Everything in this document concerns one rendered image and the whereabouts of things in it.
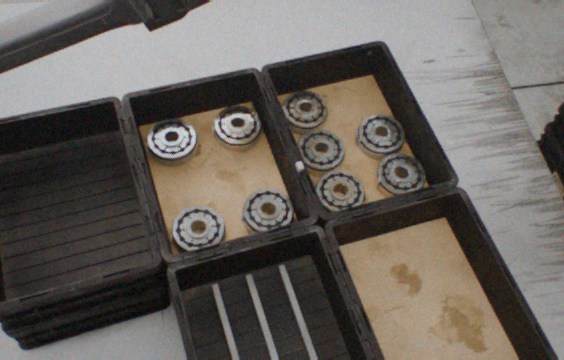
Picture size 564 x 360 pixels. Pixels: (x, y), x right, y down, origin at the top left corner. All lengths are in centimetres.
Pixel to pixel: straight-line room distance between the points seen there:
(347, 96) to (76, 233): 67
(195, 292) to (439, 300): 47
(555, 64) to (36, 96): 208
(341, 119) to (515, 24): 170
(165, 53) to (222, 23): 19
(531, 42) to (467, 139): 138
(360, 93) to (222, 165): 38
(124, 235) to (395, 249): 54
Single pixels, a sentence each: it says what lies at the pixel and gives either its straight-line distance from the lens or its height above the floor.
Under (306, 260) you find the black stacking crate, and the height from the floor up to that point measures 83.
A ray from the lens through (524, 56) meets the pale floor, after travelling 297.
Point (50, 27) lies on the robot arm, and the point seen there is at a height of 134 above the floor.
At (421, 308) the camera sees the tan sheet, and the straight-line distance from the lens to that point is 131.
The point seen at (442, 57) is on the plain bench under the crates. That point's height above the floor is 70.
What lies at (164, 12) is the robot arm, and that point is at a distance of 94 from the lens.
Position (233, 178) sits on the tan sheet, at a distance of 138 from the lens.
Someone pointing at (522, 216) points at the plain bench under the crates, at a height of 70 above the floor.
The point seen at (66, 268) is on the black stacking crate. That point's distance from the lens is 133.
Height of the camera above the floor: 202
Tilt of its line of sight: 59 degrees down
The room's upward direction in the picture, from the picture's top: 8 degrees clockwise
